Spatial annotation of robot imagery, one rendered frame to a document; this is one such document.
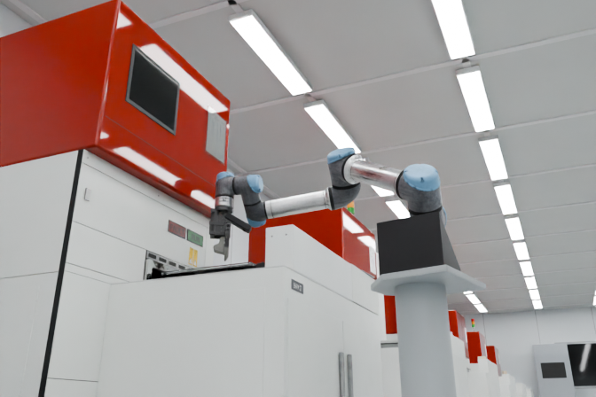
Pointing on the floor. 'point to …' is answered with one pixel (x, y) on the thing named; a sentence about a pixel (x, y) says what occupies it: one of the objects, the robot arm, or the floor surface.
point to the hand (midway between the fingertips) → (227, 257)
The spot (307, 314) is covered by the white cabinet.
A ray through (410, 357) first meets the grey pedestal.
